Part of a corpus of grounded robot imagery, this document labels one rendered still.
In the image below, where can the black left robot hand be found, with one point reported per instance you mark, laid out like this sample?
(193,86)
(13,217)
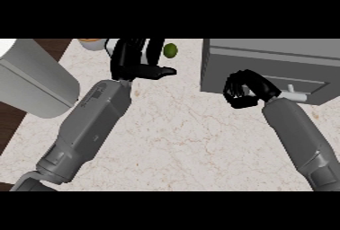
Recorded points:
(133,64)

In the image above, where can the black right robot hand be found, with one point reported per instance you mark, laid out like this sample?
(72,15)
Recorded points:
(245,88)

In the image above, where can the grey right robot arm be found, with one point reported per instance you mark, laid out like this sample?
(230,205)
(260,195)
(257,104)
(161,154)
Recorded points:
(300,137)

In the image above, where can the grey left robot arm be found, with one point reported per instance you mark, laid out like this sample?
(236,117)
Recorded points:
(86,125)

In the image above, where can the grey drawer cabinet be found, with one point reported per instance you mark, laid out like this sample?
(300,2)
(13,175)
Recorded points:
(269,57)

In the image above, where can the grey drawer front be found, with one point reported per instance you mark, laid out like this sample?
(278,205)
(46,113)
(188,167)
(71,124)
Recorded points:
(304,85)

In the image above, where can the green round fruit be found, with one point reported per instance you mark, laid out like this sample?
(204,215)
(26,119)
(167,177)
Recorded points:
(170,50)

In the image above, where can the white bowl with orange rim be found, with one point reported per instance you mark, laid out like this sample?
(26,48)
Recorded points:
(91,43)

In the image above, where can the pale grey appliance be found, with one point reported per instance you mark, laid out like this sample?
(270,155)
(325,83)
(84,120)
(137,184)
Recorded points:
(31,81)

